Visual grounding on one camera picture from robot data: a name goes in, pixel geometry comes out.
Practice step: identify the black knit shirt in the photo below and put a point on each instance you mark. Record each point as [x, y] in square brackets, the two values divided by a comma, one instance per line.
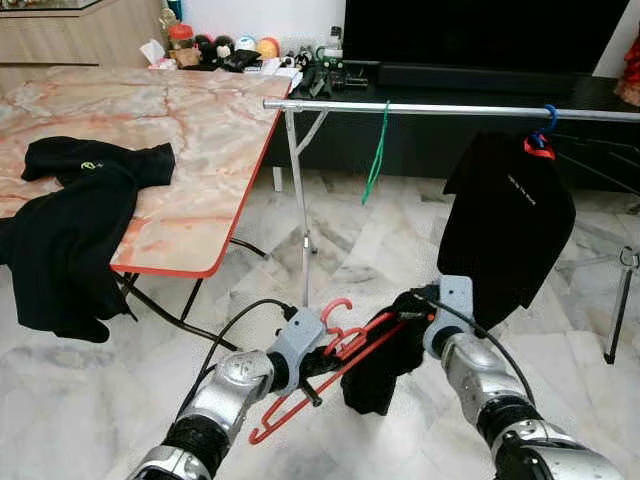
[380, 380]

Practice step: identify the red hanger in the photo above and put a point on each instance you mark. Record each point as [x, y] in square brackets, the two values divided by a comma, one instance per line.
[262, 433]

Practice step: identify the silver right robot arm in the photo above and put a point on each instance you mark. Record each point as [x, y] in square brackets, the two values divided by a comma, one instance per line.
[480, 375]

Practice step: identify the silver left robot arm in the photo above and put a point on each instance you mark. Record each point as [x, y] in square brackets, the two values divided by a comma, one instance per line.
[230, 385]

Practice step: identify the blue hanger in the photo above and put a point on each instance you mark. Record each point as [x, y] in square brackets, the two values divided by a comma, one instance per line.
[552, 118]

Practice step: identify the black shirt with white text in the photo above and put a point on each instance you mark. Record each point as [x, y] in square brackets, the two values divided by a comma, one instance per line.
[500, 230]

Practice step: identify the black television console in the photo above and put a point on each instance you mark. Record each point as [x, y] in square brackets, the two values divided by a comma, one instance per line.
[450, 145]

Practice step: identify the black soundbar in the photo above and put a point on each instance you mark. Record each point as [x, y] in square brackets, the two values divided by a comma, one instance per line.
[480, 80]

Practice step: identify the small black router box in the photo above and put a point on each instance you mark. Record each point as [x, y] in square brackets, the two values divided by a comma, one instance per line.
[362, 74]

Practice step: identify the black remote control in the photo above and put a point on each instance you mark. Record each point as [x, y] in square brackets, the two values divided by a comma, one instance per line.
[315, 80]
[335, 78]

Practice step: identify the green mug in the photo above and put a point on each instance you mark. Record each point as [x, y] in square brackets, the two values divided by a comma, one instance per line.
[322, 56]

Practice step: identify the white paper stack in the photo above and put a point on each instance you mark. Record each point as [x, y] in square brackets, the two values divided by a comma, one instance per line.
[285, 72]

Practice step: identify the black flat television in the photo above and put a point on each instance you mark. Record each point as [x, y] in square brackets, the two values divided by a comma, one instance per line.
[480, 35]

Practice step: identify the black shirt with green logo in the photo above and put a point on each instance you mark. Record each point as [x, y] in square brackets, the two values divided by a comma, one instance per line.
[60, 250]

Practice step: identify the orange red round toy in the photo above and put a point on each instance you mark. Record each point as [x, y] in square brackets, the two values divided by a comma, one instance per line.
[268, 48]

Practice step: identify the black pouch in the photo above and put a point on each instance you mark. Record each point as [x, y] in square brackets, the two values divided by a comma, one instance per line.
[240, 62]

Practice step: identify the white blue round toy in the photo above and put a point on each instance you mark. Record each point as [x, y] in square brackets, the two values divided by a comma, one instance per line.
[245, 45]

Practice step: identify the black round plush toy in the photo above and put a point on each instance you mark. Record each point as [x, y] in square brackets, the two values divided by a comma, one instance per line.
[223, 46]
[203, 43]

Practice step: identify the white pink tissue box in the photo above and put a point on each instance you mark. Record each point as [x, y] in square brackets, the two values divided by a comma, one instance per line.
[160, 62]

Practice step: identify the glass jar with red lid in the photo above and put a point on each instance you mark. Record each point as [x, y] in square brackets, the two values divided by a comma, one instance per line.
[180, 32]

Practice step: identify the blue gold hanging ornament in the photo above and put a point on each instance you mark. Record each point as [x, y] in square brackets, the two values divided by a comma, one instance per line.
[172, 12]

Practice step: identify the light wooden cabinet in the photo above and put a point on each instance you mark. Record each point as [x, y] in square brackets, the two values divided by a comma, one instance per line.
[80, 35]

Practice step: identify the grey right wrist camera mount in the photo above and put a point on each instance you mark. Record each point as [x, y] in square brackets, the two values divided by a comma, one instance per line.
[455, 300]

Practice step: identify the black metal table leg frame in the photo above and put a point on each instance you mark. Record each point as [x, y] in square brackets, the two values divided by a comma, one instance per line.
[180, 316]

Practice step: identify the silver clothes rack rail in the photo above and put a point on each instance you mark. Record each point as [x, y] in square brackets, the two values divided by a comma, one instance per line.
[450, 110]

